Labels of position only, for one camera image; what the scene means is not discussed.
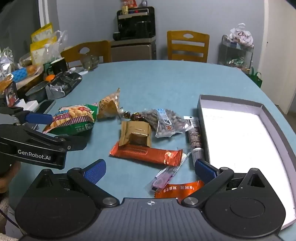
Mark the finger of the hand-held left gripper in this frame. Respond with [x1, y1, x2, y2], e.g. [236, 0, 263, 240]
[0, 107, 53, 126]
[0, 125, 87, 151]

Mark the green cracker bag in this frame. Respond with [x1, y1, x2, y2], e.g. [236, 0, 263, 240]
[43, 103, 99, 136]

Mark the small red black box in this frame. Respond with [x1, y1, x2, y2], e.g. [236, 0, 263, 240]
[5, 81, 19, 107]

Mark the tan triangular snack packet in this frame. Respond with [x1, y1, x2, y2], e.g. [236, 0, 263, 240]
[97, 88, 121, 120]

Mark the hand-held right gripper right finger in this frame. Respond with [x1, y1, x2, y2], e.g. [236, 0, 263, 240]
[181, 159, 267, 207]

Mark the green tote bag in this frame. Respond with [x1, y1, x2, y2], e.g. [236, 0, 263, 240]
[246, 67, 263, 88]

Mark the orange snack packet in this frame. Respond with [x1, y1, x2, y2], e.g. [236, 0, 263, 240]
[154, 180, 205, 199]

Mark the black mug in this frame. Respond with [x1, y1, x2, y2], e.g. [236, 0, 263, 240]
[47, 58, 68, 75]

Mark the purple clear packet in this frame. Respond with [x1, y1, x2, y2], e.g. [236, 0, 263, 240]
[146, 151, 193, 192]

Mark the clear nut bag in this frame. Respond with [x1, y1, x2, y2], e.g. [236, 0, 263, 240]
[141, 108, 193, 138]

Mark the clear plastic bag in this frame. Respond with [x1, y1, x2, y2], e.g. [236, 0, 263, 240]
[46, 30, 69, 63]

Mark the dark brown snack stick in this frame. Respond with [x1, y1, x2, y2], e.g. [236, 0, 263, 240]
[184, 116, 205, 165]

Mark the gold snack packet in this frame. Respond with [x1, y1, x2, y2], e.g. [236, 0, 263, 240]
[119, 120, 152, 148]

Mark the grey cardboard box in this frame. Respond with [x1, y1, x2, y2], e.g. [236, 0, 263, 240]
[197, 94, 296, 230]

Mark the blue bread packet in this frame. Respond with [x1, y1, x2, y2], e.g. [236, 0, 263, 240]
[10, 65, 39, 82]

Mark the glass jar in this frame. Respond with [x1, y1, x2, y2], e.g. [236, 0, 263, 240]
[80, 54, 100, 70]

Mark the orange snack bar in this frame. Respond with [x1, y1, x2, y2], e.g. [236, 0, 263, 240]
[109, 142, 183, 166]

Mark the round black tin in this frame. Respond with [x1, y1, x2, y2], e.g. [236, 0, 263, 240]
[25, 81, 50, 103]

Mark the black foil packet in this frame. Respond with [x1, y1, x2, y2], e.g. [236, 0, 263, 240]
[46, 72, 83, 100]

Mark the metal cart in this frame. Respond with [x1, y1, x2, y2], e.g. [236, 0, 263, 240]
[217, 35, 254, 70]

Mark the wooden chair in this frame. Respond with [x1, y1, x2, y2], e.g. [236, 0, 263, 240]
[60, 40, 112, 68]
[167, 31, 210, 63]

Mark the person's left hand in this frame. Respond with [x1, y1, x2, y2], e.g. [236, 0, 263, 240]
[0, 162, 21, 193]

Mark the white door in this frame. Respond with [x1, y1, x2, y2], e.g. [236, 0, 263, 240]
[257, 0, 296, 114]

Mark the black water dispenser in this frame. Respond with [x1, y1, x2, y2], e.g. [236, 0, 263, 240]
[110, 6, 157, 62]

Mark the white box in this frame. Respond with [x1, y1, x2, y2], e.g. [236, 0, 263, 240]
[20, 100, 39, 111]

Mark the white plastic bag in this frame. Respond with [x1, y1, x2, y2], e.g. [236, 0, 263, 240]
[229, 23, 254, 48]

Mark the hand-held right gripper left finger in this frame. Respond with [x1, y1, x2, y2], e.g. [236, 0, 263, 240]
[32, 159, 119, 207]

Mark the yellow paper bag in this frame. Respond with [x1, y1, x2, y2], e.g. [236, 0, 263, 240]
[31, 23, 53, 43]
[31, 36, 58, 66]

